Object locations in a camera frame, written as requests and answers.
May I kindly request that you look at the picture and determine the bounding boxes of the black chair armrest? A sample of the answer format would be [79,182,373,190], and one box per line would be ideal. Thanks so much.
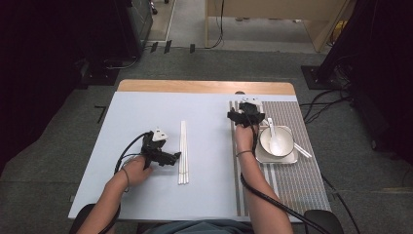
[303,209,346,234]
[68,203,98,234]

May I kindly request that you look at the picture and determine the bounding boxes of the striped woven placemat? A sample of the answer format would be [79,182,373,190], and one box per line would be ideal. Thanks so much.
[228,100,331,217]

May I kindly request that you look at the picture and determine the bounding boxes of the black curtain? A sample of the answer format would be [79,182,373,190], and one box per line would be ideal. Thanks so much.
[0,0,134,176]
[316,0,413,167]

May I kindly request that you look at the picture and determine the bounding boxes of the white ceramic bowl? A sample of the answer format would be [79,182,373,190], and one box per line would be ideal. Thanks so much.
[258,126,295,159]

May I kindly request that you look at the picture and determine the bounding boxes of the person's left hand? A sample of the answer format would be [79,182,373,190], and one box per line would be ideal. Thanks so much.
[121,155,154,189]

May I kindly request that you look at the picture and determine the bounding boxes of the white square plate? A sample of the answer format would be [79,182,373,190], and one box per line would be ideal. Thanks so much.
[254,125,299,165]

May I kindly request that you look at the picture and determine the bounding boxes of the light blue table mat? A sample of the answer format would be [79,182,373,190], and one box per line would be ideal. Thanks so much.
[67,91,300,224]

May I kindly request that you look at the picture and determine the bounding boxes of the black floor cables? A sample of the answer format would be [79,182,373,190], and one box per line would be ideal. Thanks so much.
[298,88,355,126]

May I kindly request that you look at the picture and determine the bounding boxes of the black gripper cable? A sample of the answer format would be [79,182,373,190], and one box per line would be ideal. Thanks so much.
[240,105,333,234]
[98,131,153,234]

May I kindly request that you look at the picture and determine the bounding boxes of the light wooden desk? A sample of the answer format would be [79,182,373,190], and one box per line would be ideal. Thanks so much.
[204,0,354,54]

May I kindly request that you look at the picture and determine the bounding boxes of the person's grey-blue shirt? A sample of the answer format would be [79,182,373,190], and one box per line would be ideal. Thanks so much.
[137,218,257,234]

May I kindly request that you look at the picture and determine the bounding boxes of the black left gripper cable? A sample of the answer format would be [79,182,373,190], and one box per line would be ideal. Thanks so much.
[98,131,153,234]

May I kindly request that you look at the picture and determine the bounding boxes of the dark left wristband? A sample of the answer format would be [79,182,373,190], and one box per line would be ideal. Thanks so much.
[120,167,131,193]

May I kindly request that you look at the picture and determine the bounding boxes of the bundle of white chopsticks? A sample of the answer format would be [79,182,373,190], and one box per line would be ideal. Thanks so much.
[177,120,190,185]

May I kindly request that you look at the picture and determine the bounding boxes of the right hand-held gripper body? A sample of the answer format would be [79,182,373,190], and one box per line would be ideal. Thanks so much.
[239,97,266,127]

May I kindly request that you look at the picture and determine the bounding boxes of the dark equipment cabinet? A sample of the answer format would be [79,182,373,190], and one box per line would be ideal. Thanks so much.
[125,0,154,60]

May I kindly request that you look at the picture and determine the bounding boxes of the black hanging cable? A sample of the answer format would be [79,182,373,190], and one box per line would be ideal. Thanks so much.
[207,0,226,51]

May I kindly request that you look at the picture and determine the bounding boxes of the yellow object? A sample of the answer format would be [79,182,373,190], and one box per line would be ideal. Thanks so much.
[330,19,349,45]

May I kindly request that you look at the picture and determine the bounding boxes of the person's right hand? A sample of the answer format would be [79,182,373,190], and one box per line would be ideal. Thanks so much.
[234,125,260,156]

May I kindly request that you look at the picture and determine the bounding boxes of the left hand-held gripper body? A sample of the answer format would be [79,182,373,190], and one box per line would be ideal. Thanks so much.
[140,127,169,170]

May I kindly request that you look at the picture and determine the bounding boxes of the black floor cable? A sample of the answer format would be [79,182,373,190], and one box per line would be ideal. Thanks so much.
[320,175,362,234]

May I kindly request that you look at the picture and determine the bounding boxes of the black stand base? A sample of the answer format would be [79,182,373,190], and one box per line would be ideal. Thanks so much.
[77,58,122,90]
[300,64,347,91]

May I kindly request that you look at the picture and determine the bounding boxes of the black tape corner mark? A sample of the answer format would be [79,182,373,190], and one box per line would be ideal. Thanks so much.
[94,104,108,125]

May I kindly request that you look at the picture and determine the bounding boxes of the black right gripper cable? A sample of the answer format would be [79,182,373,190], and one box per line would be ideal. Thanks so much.
[240,105,333,234]

